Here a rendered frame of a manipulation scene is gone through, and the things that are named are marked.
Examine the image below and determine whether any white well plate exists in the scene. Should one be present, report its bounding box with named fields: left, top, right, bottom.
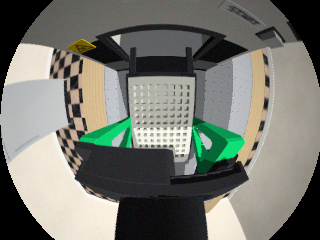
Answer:
left=128, top=76, right=195, bottom=162

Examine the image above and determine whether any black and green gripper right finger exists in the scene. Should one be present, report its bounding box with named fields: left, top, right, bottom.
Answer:
left=191, top=116, right=245, bottom=174

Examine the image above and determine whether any grey flat base plate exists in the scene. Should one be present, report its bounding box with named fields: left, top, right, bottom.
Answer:
left=104, top=52, right=253, bottom=176

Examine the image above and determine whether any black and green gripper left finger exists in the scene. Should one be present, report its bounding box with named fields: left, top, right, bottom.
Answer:
left=79, top=117, right=132, bottom=148

